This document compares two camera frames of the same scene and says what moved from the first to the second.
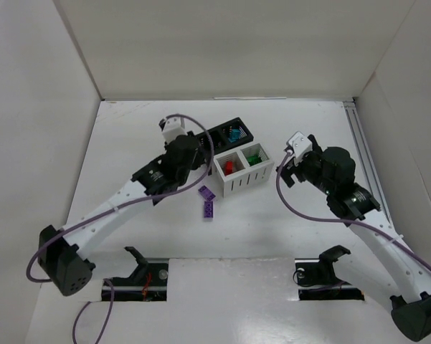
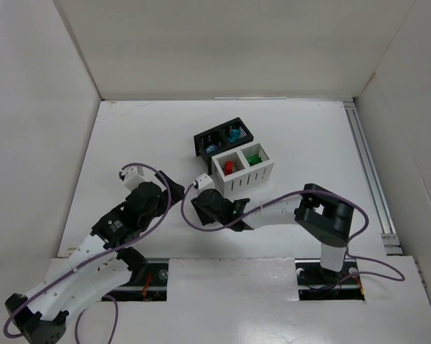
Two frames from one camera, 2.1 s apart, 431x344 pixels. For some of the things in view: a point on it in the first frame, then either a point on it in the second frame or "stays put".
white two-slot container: (241, 170) stays put
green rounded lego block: (253, 160) stays put
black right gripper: (295, 166) to (201, 206)
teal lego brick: (234, 135) stays put
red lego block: (229, 168) stays put
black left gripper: (201, 147) to (166, 193)
